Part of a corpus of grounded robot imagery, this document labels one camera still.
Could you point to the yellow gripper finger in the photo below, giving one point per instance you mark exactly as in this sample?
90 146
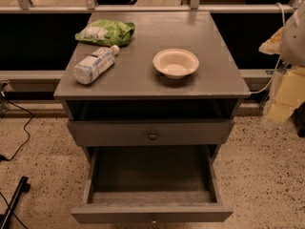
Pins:
287 93
272 45

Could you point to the blue label plastic bottle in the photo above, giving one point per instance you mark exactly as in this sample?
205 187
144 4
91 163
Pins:
91 67

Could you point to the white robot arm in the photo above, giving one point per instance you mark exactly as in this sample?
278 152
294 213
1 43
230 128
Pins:
292 46

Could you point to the closed upper grey drawer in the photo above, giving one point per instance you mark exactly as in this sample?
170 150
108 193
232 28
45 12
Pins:
136 133

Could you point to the round upper drawer knob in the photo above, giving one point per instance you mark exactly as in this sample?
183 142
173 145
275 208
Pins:
152 136

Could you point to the grey wooden drawer cabinet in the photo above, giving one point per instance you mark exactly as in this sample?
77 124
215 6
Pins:
134 90

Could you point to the open lower grey drawer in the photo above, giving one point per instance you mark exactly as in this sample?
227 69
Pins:
138 184

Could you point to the white paper bowl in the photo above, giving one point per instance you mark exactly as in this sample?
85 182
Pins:
175 63

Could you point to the green chip bag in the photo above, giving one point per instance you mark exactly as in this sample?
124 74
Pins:
105 32

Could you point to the black stand leg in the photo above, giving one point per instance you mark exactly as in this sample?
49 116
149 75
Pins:
22 187

